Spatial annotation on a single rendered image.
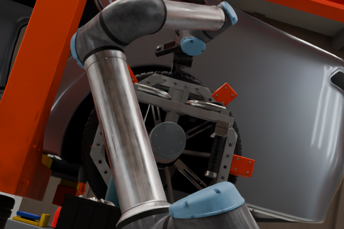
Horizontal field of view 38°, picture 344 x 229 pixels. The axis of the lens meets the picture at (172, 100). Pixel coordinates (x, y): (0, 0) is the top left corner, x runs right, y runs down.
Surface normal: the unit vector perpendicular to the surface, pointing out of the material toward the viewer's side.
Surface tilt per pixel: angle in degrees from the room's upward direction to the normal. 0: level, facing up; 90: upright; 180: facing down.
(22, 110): 90
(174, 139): 90
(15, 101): 90
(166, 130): 90
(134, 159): 75
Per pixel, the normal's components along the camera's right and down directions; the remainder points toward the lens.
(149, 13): 0.53, 0.04
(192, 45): 0.00, 0.79
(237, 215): 0.49, -0.40
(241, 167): 0.10, -0.23
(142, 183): 0.11, -0.48
